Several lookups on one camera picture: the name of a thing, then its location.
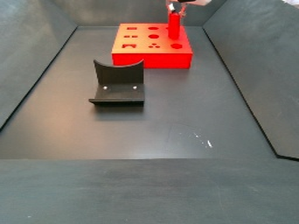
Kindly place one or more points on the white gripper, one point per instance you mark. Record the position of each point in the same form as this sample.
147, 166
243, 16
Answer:
183, 2

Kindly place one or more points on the red shape sorter block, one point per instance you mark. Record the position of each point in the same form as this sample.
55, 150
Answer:
145, 42

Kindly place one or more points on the black curved holder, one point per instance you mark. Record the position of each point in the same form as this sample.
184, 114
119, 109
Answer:
120, 84

